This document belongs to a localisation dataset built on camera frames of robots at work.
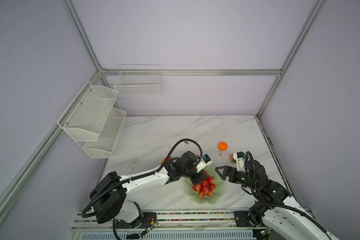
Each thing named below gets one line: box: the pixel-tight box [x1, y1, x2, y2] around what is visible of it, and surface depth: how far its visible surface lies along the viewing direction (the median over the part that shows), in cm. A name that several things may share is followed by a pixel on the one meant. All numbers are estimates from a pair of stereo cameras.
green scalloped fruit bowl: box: [184, 165, 225, 205], surface depth 81 cm
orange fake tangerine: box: [218, 141, 228, 151], surface depth 102 cm
